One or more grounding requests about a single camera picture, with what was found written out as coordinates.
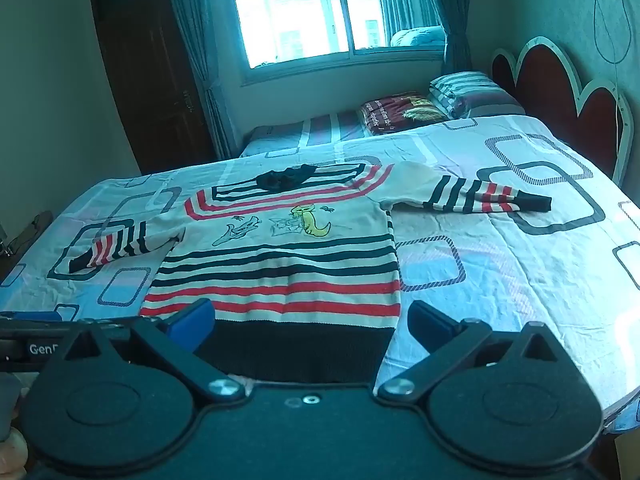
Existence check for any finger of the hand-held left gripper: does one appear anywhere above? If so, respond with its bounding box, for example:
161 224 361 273
0 311 65 323

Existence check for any window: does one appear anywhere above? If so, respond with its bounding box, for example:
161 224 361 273
215 0 449 84

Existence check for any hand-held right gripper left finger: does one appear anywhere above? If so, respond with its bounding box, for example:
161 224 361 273
62 297 248 404

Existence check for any patterned bed sheet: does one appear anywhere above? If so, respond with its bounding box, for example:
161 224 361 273
0 115 640 433

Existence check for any striped pillow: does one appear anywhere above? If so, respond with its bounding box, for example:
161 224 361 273
429 71 527 120

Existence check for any dark unclear object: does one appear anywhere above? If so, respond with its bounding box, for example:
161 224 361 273
0 210 54 262

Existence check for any person's left hand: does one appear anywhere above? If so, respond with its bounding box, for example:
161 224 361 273
0 422 28 480

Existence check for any red scalloped headboard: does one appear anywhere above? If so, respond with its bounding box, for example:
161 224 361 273
491 36 635 187

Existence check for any light blue bundled quilt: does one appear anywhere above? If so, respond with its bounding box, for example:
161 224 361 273
390 25 447 49

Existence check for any dark wooden door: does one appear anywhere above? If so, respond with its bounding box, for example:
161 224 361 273
90 0 217 176

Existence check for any maroon printed folded blanket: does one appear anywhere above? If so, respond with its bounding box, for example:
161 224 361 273
361 91 451 137

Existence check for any blue curtain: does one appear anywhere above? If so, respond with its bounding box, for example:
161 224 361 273
160 0 242 161
375 0 474 73

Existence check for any striped knit sweater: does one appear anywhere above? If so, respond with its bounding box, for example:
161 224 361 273
67 161 553 386

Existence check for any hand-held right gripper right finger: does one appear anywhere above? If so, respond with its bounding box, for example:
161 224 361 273
375 301 572 403

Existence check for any wall cable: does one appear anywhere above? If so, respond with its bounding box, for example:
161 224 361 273
592 0 634 128

